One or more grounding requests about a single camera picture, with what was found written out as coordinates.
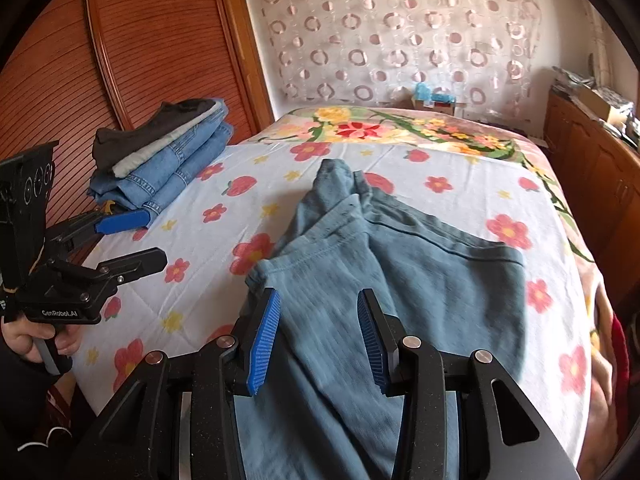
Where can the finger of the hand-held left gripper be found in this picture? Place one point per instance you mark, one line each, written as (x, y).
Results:
(140, 261)
(122, 221)

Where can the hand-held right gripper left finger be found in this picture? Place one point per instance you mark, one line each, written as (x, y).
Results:
(262, 345)

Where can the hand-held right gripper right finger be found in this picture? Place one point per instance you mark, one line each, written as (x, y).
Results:
(372, 345)

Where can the dark grey t-shirt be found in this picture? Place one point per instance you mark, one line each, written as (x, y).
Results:
(325, 270)

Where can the person's left forearm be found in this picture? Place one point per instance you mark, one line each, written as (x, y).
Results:
(30, 410)

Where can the person's left hand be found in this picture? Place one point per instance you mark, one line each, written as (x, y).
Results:
(25, 336)

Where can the folded blue jeans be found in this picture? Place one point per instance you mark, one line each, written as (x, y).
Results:
(170, 180)

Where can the folded light grey garment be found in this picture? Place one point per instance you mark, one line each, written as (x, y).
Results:
(160, 147)

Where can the folded dark grey garment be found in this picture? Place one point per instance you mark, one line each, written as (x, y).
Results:
(150, 130)

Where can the white floral bedsheet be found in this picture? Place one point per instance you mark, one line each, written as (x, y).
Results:
(280, 180)

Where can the wooden slatted wardrobe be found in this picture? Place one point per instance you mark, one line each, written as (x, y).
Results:
(165, 45)

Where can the pink floral blanket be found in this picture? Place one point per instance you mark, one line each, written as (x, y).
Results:
(360, 127)

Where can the red cloth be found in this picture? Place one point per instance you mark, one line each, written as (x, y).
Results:
(619, 342)

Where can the small cardboard box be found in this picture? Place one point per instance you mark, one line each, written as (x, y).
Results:
(452, 106)

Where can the blue plastic bag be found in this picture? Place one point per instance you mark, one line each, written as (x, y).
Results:
(425, 92)

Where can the wooden low cabinet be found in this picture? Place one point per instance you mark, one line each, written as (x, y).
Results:
(590, 170)

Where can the circle-patterned sheer curtain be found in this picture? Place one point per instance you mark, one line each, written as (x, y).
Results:
(375, 35)

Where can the open cardboard box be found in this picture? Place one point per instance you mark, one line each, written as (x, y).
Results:
(597, 102)

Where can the clutter on sideboard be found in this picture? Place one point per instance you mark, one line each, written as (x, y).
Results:
(570, 79)

